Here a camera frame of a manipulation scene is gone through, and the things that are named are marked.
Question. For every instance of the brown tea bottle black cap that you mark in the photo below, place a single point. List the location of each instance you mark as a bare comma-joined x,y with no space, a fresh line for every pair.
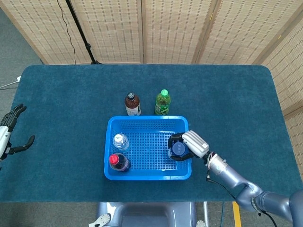
132,104

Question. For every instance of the blue-capped white bottle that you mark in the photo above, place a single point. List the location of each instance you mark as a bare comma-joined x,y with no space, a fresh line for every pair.
178,149

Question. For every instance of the red-capped dark bottle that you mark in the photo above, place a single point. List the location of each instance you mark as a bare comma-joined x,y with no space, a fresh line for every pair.
114,159

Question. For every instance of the blue-grey robot torso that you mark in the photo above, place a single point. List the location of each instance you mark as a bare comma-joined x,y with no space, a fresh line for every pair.
146,212

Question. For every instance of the black tripod stand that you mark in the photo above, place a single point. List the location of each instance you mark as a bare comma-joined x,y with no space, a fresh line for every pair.
80,30

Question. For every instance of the clear water bottle white cap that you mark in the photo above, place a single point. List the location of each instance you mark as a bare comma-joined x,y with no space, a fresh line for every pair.
119,139

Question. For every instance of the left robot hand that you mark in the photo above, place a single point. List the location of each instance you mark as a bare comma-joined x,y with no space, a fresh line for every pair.
4,134

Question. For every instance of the teal table cloth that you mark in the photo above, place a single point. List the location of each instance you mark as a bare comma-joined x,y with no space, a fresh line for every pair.
59,106

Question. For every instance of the green-capped bottle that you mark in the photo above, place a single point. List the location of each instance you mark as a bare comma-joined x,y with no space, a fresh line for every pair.
163,101

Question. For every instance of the blue plastic slotted basket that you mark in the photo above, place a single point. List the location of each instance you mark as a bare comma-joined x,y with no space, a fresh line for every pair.
146,176

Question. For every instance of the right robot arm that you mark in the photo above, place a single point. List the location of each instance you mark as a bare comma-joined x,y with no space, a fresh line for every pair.
236,179

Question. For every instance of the metal rod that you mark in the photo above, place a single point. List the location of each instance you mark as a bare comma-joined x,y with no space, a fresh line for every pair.
206,212

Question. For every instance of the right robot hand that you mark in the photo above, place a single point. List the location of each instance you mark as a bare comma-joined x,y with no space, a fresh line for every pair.
196,144

